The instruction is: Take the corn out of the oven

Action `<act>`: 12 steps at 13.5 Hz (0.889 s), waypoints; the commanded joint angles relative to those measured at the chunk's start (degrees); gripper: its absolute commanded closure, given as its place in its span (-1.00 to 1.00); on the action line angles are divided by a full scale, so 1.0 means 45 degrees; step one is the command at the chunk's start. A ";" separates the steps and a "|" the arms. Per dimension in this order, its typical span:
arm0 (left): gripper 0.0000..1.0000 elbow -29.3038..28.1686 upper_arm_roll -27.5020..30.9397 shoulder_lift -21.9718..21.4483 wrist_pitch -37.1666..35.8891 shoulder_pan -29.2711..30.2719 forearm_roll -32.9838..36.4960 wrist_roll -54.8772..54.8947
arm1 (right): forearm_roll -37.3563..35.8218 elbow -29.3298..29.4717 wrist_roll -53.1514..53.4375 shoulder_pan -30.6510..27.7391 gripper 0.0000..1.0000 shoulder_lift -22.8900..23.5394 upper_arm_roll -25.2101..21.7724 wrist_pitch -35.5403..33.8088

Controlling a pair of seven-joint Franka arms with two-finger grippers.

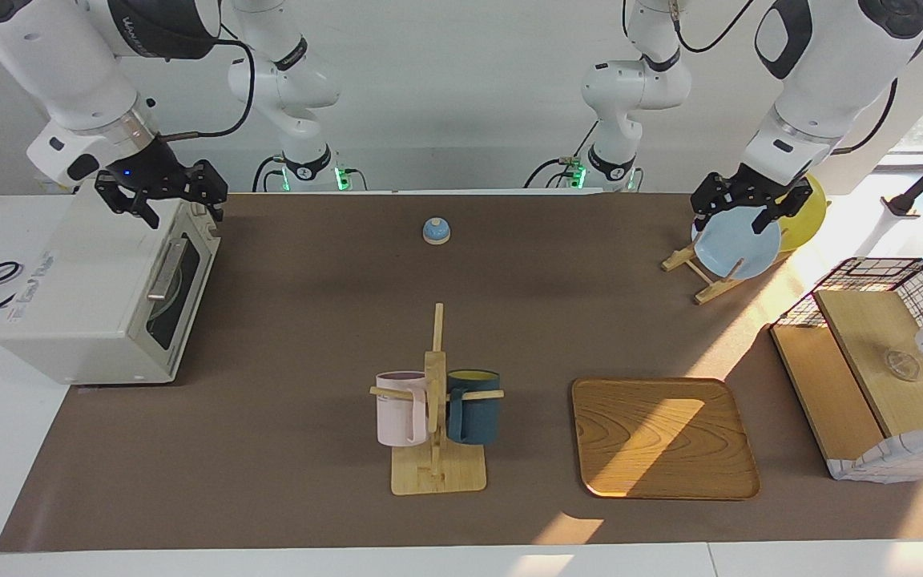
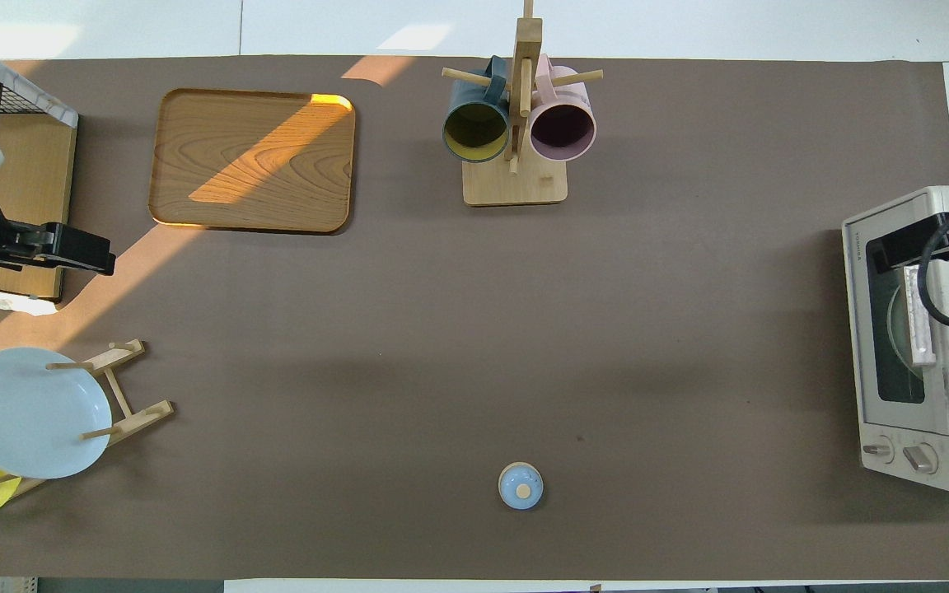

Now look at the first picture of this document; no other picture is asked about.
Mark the wooden mug rack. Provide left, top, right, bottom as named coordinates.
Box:
left=370, top=302, right=505, bottom=496

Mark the light blue plate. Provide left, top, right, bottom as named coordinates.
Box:
left=694, top=207, right=783, bottom=280

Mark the small clear glass object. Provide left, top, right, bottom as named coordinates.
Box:
left=885, top=350, right=921, bottom=381

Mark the wire basket with cloth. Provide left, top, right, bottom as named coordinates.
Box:
left=770, top=256, right=923, bottom=483

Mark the white toaster oven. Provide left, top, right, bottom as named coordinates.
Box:
left=0, top=188, right=222, bottom=385

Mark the wooden step shelf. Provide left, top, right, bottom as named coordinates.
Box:
left=772, top=288, right=923, bottom=462

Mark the wooden plate rack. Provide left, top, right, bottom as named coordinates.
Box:
left=661, top=227, right=759, bottom=305

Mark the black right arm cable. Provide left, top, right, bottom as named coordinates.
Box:
left=163, top=36, right=258, bottom=143

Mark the brown table mat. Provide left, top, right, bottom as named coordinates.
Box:
left=0, top=192, right=923, bottom=554

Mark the wooden tray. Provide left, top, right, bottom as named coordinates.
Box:
left=571, top=377, right=761, bottom=501

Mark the dark blue mug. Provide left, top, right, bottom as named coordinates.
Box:
left=445, top=369, right=502, bottom=446

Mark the yellow plate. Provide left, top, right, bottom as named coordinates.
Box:
left=774, top=172, right=828, bottom=253

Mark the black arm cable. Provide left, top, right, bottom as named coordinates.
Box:
left=830, top=76, right=901, bottom=155
left=163, top=36, right=258, bottom=143

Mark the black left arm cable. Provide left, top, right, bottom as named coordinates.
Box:
left=830, top=76, right=901, bottom=155

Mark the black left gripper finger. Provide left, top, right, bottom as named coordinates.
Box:
left=690, top=175, right=731, bottom=233
left=754, top=186, right=815, bottom=235

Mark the pink mug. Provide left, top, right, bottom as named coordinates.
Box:
left=375, top=371, right=430, bottom=447

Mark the black base cable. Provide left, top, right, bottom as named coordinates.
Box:
left=524, top=120, right=600, bottom=189

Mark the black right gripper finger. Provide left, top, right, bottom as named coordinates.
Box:
left=95, top=183, right=160, bottom=230
left=189, top=160, right=228, bottom=221

